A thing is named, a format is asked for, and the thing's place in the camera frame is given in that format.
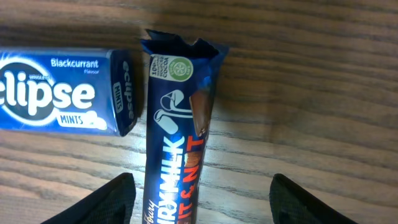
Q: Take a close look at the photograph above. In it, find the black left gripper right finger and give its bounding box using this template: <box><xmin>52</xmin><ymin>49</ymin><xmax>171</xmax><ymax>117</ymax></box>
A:
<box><xmin>269</xmin><ymin>174</ymin><xmax>357</xmax><ymax>224</ymax></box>

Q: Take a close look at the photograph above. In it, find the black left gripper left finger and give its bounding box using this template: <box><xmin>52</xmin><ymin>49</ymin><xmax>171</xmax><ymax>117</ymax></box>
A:
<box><xmin>42</xmin><ymin>172</ymin><xmax>136</xmax><ymax>224</ymax></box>

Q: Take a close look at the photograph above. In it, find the blue Eclipse mint box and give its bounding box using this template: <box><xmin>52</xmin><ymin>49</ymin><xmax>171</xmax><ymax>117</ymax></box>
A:
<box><xmin>1</xmin><ymin>47</ymin><xmax>137</xmax><ymax>136</ymax></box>

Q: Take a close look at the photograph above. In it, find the purple Dairy Milk bar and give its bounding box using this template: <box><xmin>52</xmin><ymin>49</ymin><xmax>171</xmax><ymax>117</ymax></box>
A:
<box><xmin>141</xmin><ymin>30</ymin><xmax>229</xmax><ymax>224</ymax></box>

